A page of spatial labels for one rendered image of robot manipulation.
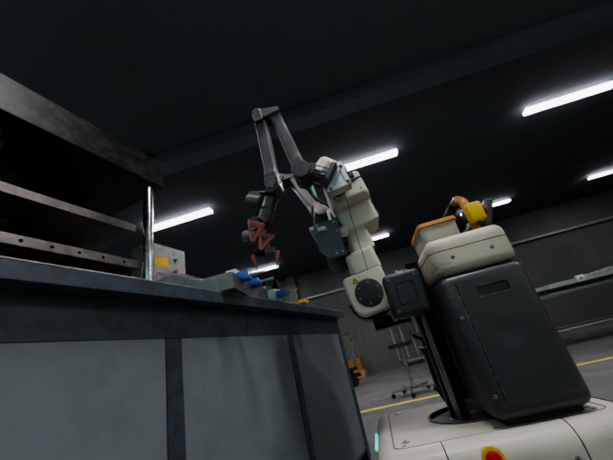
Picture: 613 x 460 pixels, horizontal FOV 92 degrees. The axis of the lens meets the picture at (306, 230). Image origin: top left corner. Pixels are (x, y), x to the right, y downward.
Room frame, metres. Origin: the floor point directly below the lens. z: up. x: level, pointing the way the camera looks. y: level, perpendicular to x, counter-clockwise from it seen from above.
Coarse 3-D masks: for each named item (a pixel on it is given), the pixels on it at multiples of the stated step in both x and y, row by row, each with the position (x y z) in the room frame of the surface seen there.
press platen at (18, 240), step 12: (0, 240) 1.00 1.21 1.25; (12, 240) 1.04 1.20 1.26; (24, 240) 1.07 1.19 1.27; (36, 240) 1.11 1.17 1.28; (48, 252) 1.17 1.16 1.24; (60, 252) 1.20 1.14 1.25; (72, 252) 1.25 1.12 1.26; (84, 252) 1.30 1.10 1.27; (96, 252) 1.35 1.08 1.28; (108, 264) 1.43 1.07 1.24; (120, 264) 1.47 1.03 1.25; (132, 264) 1.54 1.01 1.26
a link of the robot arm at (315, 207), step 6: (288, 174) 1.52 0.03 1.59; (288, 180) 1.57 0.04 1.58; (294, 180) 1.52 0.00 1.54; (288, 186) 1.57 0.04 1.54; (294, 186) 1.51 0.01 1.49; (300, 192) 1.49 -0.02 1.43; (306, 192) 1.49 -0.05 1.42; (300, 198) 1.50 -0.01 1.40; (306, 198) 1.47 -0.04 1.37; (312, 198) 1.47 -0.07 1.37; (306, 204) 1.47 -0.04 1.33; (312, 204) 1.45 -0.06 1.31; (318, 204) 1.42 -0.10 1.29; (312, 210) 1.45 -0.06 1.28; (318, 210) 1.40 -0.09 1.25; (324, 210) 1.40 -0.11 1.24
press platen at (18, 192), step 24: (0, 192) 1.00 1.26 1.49; (24, 192) 1.06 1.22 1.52; (0, 216) 1.16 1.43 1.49; (24, 216) 1.20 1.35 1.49; (48, 216) 1.24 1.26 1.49; (72, 216) 1.29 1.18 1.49; (96, 216) 1.36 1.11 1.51; (48, 240) 1.45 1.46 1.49; (72, 240) 1.51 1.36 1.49; (96, 240) 1.57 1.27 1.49
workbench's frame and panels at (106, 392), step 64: (0, 320) 0.47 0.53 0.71; (64, 320) 0.55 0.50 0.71; (128, 320) 0.68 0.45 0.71; (192, 320) 0.86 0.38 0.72; (256, 320) 1.16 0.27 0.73; (320, 320) 1.75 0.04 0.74; (0, 384) 0.48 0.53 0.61; (64, 384) 0.57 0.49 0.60; (128, 384) 0.68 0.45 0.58; (192, 384) 0.85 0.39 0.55; (256, 384) 1.11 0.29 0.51; (320, 384) 1.59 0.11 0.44; (0, 448) 0.49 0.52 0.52; (64, 448) 0.58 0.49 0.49; (128, 448) 0.68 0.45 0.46; (192, 448) 0.84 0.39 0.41; (256, 448) 1.07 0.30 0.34; (320, 448) 1.47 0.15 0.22
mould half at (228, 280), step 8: (232, 272) 0.91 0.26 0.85; (160, 280) 0.92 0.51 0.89; (168, 280) 0.92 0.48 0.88; (176, 280) 0.92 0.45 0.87; (184, 280) 0.92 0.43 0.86; (192, 280) 0.92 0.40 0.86; (200, 280) 0.92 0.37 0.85; (208, 280) 0.91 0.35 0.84; (216, 280) 0.91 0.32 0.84; (224, 280) 0.91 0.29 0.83; (232, 280) 0.91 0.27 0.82; (240, 280) 0.97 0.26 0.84; (208, 288) 0.91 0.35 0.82; (216, 288) 0.91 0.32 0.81; (224, 288) 0.91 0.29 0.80; (232, 288) 0.92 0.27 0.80; (240, 288) 0.96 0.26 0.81; (248, 288) 1.05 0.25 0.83; (256, 288) 1.16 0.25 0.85; (256, 296) 1.14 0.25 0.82
